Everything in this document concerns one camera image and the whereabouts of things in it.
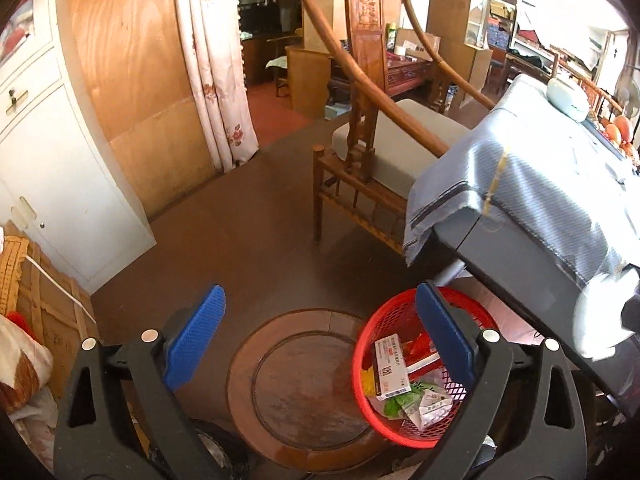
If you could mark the pink floral curtain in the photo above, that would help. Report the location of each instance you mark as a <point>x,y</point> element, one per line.
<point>220,60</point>

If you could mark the low carved wooden cabinet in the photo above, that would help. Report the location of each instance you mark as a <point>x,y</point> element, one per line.
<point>410,75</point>

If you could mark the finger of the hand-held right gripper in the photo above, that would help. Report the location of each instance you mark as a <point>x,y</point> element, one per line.
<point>632,312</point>

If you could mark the red white bundled blanket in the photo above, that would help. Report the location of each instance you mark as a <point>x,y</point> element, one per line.
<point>20,370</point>

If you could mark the grey table frame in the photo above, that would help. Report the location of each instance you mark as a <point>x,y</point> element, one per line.
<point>510,270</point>

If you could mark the carved wooden chair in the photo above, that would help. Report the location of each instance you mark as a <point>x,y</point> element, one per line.
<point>595,85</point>

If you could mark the white artificial flower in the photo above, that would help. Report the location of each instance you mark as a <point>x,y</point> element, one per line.
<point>597,315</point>

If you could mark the white medicine box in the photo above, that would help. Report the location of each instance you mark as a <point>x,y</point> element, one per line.
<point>392,367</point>

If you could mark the glass display cabinet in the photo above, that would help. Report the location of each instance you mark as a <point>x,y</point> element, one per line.
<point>480,5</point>

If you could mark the wooden round-back armchair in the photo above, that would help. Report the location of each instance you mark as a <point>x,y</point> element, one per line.
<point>367,35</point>

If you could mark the grey seat cushion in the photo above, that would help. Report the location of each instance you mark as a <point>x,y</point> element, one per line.
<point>400,140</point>

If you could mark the red plastic mesh basket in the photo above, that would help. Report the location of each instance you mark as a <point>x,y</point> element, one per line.
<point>385,425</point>

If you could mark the red yellow apple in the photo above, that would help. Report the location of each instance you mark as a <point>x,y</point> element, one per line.
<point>622,129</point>

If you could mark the pale green ceramic lidded jar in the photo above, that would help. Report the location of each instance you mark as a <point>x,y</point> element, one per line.
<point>567,100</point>

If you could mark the green white sachets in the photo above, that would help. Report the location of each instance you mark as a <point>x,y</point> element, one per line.
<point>425,402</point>

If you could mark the white cupboard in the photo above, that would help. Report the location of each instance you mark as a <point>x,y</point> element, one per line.
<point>60,160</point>

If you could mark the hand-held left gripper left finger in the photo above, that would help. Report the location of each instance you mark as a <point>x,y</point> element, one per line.
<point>192,340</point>

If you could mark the blue striped tablecloth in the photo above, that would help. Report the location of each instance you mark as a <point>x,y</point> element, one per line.
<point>540,175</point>

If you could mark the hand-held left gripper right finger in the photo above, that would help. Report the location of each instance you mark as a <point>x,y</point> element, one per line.
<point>445,330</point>

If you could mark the plate of small oranges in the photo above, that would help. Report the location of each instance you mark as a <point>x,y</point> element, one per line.
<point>625,147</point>

